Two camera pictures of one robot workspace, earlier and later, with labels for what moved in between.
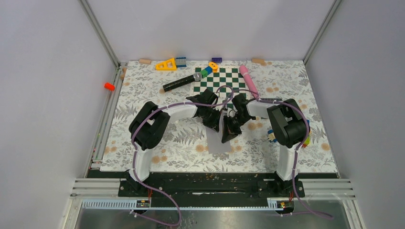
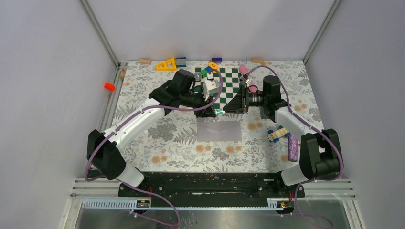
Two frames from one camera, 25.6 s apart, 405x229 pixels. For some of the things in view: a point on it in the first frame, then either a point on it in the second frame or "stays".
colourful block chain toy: x=212 y=67 stays
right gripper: x=229 y=131 to x=236 y=105
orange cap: x=108 y=86 stays
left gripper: x=214 y=124 to x=207 y=112
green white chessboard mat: x=226 y=83 stays
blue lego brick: x=181 y=62 stays
